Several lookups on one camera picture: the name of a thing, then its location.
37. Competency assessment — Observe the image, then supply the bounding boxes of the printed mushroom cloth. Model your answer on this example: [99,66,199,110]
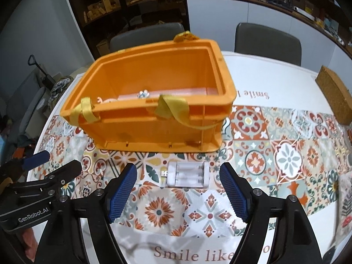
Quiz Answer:
[334,170,352,248]

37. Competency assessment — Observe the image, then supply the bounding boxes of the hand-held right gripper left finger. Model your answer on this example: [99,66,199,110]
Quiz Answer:
[36,163,138,264]

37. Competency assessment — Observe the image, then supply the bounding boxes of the yellow strap handle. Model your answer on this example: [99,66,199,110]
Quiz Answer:
[69,95,220,129]
[174,31,199,42]

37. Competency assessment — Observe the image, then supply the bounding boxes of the patterned cloth pile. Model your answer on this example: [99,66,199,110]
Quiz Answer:
[49,78,73,102]

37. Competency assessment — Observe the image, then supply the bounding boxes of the patterned table runner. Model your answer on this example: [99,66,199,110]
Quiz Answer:
[38,106,352,238]

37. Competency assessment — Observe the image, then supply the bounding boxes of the grey chair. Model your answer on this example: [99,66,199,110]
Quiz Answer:
[235,22,302,66]
[110,22,185,61]

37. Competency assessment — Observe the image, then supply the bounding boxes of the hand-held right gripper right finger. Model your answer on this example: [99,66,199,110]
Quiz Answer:
[219,162,322,264]

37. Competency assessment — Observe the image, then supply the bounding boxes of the orange plastic crate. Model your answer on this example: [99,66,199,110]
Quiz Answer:
[60,37,237,153]

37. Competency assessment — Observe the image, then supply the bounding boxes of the woven wicker box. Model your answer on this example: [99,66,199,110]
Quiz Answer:
[315,65,352,125]

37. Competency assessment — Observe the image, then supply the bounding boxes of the black object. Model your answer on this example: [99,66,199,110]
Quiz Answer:
[322,246,337,264]

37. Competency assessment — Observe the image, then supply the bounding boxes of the pink foam sheet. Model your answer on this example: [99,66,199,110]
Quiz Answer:
[118,86,220,100]

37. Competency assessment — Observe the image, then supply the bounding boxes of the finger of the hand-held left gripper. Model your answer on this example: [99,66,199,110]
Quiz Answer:
[44,160,82,189]
[0,151,50,178]

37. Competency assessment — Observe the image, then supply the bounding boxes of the white battery charger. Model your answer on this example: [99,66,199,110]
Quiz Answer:
[160,162,210,189]

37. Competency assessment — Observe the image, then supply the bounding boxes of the small doll toy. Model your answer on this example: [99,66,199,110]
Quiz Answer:
[96,96,119,105]

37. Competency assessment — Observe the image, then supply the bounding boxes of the grey padded seat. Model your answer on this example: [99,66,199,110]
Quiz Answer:
[14,86,47,143]

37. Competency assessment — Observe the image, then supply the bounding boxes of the black cart handle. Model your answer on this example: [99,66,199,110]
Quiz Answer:
[28,54,55,88]

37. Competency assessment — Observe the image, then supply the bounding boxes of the dark wooden shelf cabinet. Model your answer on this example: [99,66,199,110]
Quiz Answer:
[63,0,191,69]

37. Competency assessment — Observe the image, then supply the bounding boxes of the person's left hand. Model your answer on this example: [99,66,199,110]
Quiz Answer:
[22,229,38,256]

